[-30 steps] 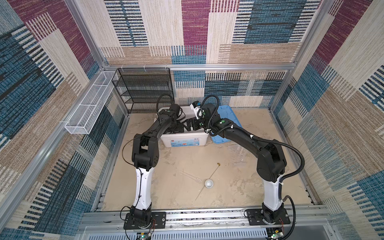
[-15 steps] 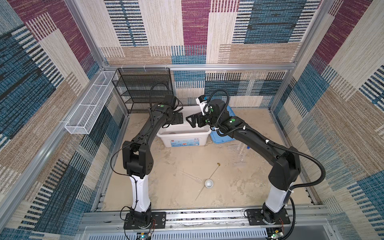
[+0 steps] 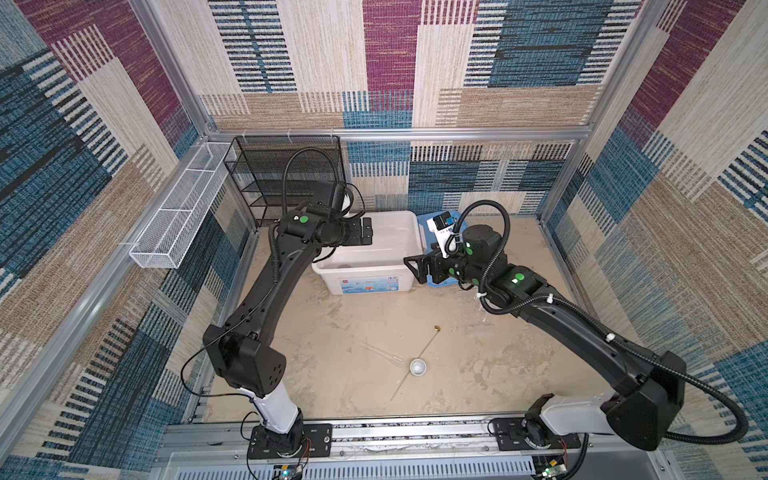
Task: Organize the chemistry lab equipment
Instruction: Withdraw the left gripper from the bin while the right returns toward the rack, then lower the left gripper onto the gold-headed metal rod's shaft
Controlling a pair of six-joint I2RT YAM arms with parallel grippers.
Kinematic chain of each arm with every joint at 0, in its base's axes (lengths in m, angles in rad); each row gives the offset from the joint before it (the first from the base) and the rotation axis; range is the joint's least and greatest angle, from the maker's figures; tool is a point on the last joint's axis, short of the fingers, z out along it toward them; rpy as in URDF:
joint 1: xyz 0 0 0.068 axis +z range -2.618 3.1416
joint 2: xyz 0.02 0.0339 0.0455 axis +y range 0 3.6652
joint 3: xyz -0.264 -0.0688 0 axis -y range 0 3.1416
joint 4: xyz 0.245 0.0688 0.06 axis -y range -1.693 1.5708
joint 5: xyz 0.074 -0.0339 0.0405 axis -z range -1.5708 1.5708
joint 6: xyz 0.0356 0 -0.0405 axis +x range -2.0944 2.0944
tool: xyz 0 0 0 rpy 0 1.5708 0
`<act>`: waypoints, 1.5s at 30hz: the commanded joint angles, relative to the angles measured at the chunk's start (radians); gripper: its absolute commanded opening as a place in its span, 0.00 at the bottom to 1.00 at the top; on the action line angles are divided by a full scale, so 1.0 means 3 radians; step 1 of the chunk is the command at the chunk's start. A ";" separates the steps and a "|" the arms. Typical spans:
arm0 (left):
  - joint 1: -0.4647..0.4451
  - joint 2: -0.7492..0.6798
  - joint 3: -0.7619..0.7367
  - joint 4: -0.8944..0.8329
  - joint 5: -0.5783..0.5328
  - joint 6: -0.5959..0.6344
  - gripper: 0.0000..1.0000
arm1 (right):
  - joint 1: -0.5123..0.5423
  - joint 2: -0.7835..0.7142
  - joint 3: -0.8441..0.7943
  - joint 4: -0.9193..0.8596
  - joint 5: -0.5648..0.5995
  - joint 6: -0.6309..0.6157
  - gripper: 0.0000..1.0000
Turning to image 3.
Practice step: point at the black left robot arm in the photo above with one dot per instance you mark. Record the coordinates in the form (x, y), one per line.
(240, 351)

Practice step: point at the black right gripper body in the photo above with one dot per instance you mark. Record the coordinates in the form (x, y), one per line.
(456, 264)

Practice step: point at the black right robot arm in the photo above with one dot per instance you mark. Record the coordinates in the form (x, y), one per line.
(648, 390)

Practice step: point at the blue plastic bin lid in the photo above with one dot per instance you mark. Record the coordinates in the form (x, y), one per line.
(430, 244)

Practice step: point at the clear plastic pipette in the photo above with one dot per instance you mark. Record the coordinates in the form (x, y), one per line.
(393, 359)

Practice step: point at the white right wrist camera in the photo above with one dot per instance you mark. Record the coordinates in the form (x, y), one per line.
(443, 226)

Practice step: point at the clear plastic tube rack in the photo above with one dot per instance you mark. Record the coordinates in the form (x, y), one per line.
(473, 318)

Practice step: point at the small white ceramic crucible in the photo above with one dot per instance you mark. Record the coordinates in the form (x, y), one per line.
(418, 367)

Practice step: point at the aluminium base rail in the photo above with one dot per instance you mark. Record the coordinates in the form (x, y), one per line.
(466, 446)

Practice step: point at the white wire mesh basket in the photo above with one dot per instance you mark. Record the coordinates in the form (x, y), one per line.
(165, 241)

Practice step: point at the black wire shelf rack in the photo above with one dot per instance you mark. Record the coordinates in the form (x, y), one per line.
(271, 172)

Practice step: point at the white plastic storage bin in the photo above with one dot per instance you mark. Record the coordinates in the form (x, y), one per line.
(378, 267)

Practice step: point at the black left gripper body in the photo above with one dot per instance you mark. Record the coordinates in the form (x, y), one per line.
(346, 234)

